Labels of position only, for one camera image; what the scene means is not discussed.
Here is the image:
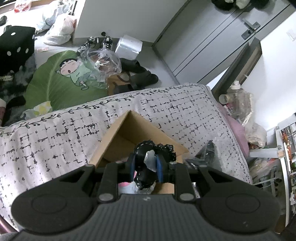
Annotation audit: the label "black flat board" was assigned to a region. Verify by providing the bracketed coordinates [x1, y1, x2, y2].
[206, 42, 250, 93]

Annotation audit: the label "clear plastic bottle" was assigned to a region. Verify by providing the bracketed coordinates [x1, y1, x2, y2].
[228, 81, 251, 118]

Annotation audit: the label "black white shoe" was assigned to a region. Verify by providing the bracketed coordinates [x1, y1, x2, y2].
[102, 32, 114, 49]
[79, 37, 100, 52]

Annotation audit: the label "green leaf cartoon mat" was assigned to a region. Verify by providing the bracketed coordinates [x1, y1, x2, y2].
[24, 50, 109, 110]

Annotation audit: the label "dark plastic-wrapped packet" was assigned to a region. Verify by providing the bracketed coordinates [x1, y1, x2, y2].
[184, 140, 223, 173]

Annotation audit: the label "grey door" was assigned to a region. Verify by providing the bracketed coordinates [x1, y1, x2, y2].
[151, 0, 296, 85]

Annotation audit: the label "clothes hanging on door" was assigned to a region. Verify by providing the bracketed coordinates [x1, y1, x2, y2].
[211, 0, 272, 11]

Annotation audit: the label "red white snack bag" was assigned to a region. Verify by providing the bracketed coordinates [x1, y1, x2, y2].
[14, 0, 32, 14]

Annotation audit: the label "black white-dotted cube stool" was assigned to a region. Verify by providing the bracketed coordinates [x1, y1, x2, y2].
[0, 25, 36, 77]

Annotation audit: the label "blue-grey fuzzy plush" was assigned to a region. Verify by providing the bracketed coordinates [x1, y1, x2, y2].
[118, 181, 156, 194]

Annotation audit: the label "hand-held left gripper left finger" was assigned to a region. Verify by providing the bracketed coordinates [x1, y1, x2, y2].
[55, 153, 137, 204]

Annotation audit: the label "white storage box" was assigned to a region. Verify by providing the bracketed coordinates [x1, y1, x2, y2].
[115, 35, 142, 59]

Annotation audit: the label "yellow white plastic wrapper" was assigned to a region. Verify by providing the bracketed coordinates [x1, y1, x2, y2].
[21, 101, 53, 120]

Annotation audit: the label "brown bag black straps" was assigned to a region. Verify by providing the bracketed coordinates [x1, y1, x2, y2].
[107, 72, 141, 95]

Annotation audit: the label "brown cardboard box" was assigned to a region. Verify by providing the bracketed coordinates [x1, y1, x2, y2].
[88, 110, 189, 195]

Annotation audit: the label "door handle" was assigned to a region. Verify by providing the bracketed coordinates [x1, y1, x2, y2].
[241, 19, 261, 40]

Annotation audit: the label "white plastic bag red contents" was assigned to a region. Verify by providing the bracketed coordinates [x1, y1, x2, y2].
[43, 14, 77, 45]

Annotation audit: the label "brown framed board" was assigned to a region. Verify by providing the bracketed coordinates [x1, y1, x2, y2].
[214, 38, 263, 102]

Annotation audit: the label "black lace fabric piece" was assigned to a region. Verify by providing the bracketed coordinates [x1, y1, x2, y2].
[133, 140, 177, 190]

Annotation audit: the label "black clothing on floor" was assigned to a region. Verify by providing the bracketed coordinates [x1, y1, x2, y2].
[119, 58, 159, 90]

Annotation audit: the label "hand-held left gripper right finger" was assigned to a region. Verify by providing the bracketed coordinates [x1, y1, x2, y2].
[155, 156, 235, 204]

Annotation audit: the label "white desk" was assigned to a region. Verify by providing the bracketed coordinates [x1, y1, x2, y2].
[248, 113, 296, 229]

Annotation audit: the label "pink bed sheet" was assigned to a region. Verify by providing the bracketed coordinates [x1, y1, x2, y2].
[218, 104, 250, 159]

